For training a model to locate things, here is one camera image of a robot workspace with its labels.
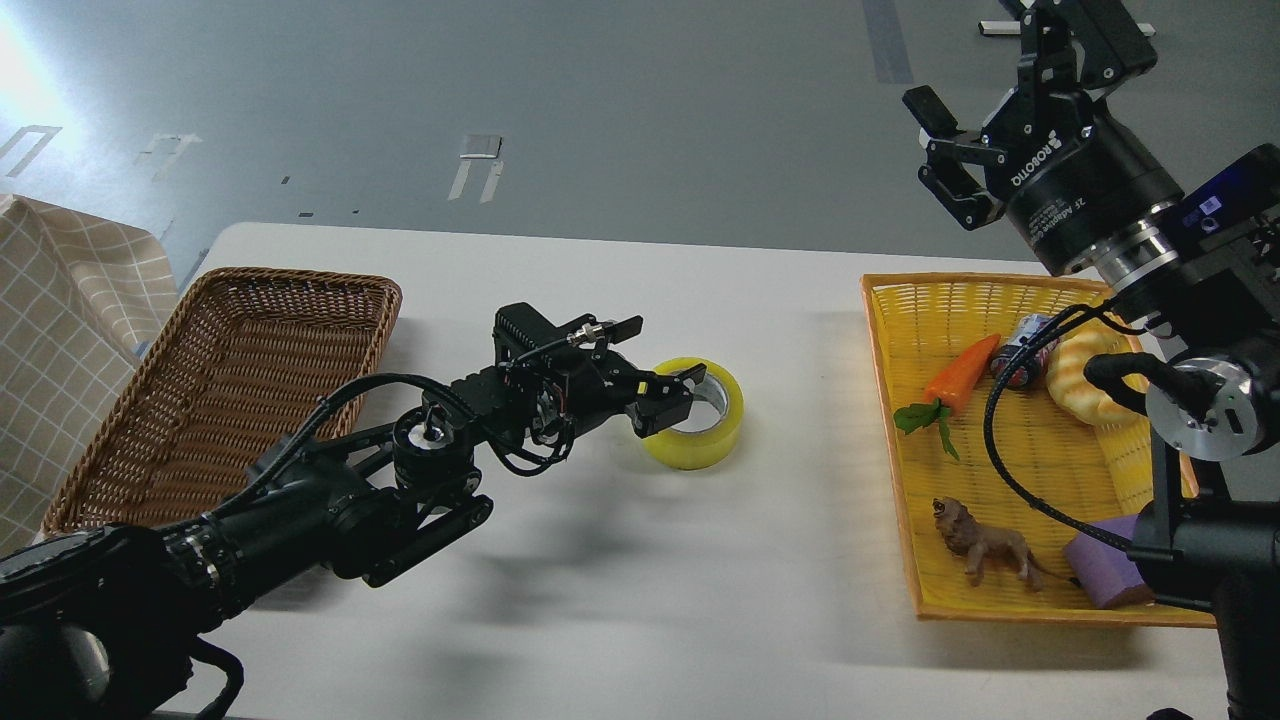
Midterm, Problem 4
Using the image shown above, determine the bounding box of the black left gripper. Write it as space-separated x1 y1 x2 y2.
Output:
520 345 707 441

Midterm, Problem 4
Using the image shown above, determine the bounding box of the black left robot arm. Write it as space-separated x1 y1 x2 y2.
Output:
1 304 708 719

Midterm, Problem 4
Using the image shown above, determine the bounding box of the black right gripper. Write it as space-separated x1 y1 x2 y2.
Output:
902 1 1185 275

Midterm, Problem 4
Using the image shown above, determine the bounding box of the yellow tape roll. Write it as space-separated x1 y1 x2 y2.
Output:
643 356 746 471

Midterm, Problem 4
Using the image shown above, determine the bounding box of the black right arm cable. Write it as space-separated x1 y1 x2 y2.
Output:
982 304 1146 553

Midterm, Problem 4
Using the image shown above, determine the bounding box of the toy bread croissant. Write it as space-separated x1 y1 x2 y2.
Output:
1044 325 1140 427

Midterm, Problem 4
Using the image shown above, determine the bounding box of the yellow plastic basket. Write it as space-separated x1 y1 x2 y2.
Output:
861 273 1215 628

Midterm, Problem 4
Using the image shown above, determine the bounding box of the purple foam block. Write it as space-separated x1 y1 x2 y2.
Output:
1062 532 1155 610

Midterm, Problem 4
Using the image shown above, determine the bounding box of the orange toy carrot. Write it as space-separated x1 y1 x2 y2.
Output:
891 333 1001 461

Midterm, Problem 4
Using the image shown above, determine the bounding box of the brown toy lion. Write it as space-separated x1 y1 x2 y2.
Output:
931 496 1080 592

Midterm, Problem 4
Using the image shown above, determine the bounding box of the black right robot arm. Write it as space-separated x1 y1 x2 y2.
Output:
902 1 1279 719

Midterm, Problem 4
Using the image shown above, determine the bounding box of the brown wicker basket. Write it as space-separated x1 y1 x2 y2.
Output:
40 266 402 537

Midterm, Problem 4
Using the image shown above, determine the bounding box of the small soda can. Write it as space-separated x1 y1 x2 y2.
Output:
989 313 1059 389

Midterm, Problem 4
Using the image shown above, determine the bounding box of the beige checkered cloth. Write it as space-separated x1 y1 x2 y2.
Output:
1 193 178 553

